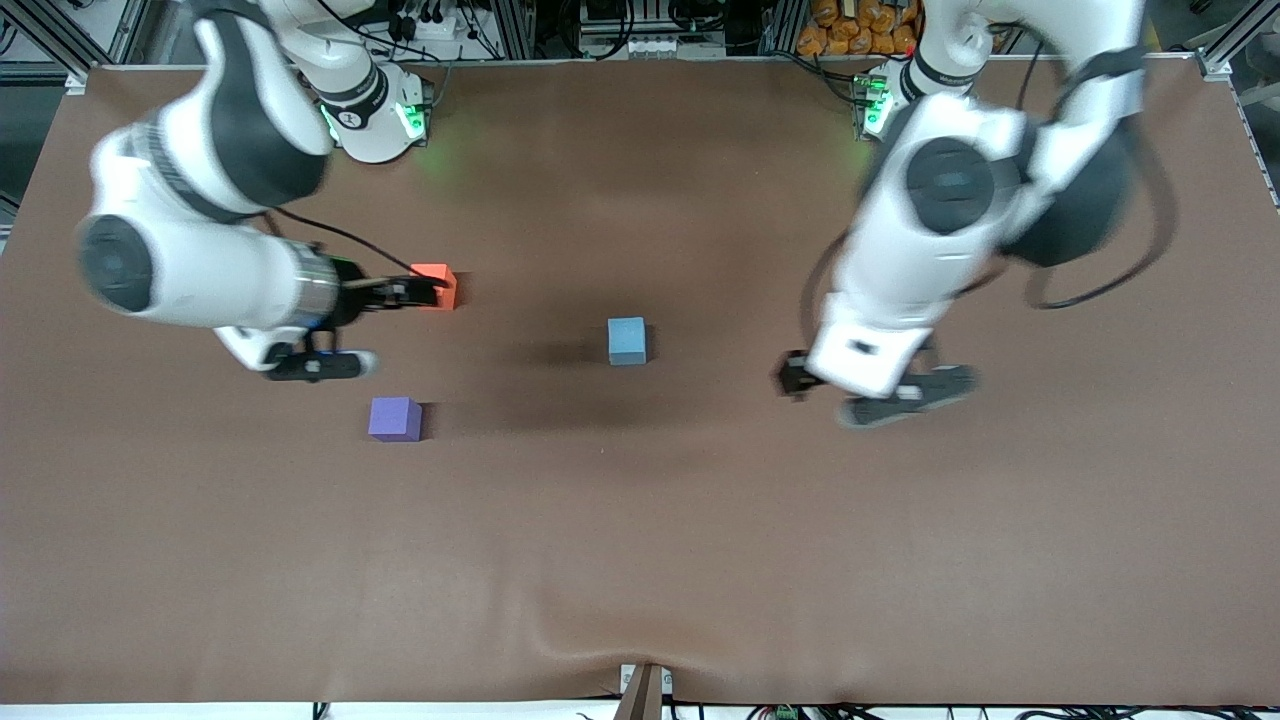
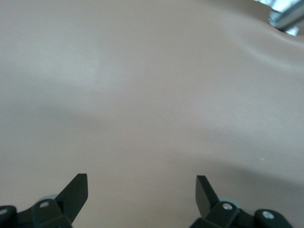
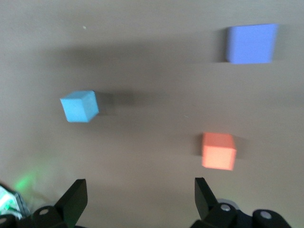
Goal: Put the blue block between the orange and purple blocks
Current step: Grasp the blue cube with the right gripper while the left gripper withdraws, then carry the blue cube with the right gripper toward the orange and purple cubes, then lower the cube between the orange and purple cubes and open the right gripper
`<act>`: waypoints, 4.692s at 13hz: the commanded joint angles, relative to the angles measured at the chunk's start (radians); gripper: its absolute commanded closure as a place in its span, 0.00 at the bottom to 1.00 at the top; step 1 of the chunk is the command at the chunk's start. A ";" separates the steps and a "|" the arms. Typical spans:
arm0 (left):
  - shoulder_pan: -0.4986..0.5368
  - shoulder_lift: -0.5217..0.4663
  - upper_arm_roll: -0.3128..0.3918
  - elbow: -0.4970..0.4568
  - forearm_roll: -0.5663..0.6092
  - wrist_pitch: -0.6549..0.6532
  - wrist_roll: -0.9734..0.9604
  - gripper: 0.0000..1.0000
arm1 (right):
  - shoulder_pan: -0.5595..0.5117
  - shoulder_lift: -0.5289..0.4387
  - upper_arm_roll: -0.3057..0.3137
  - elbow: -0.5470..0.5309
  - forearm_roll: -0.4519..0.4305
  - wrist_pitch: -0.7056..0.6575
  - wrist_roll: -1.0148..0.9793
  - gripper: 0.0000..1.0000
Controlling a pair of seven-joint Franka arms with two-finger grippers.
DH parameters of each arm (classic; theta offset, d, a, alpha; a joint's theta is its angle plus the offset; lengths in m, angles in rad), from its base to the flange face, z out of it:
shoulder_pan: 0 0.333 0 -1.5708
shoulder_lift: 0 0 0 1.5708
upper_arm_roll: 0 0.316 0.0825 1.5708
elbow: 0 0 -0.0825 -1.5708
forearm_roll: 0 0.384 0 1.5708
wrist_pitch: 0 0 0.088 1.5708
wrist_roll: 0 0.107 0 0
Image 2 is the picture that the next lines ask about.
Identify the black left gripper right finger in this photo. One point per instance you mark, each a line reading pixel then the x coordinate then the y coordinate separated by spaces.
pixel 206 199

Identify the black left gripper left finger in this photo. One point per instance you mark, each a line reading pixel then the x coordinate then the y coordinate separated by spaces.
pixel 71 199

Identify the brown table cloth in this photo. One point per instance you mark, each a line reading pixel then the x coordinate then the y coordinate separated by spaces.
pixel 152 95

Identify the aluminium frame extrusion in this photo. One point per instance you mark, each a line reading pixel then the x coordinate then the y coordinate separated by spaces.
pixel 283 17

